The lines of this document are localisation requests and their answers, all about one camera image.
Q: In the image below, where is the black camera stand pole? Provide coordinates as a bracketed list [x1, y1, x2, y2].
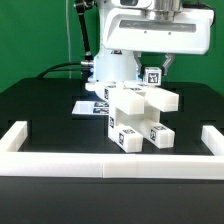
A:
[74, 0, 94, 66]

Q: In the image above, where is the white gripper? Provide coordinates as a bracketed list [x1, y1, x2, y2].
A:
[102, 0, 214, 79]

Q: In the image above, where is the white chair back bar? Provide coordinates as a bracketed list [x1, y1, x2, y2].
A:
[124, 80, 179, 112]

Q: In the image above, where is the white chair seat part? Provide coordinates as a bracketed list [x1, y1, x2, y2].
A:
[108, 99, 162, 134]

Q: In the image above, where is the black cable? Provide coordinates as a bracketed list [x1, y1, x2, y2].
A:
[36, 61, 92, 79]

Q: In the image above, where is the white tag sheet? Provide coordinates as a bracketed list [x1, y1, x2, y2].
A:
[72, 101, 109, 115]

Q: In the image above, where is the white U-shaped fence frame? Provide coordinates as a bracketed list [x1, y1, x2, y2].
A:
[0, 121, 224, 180]

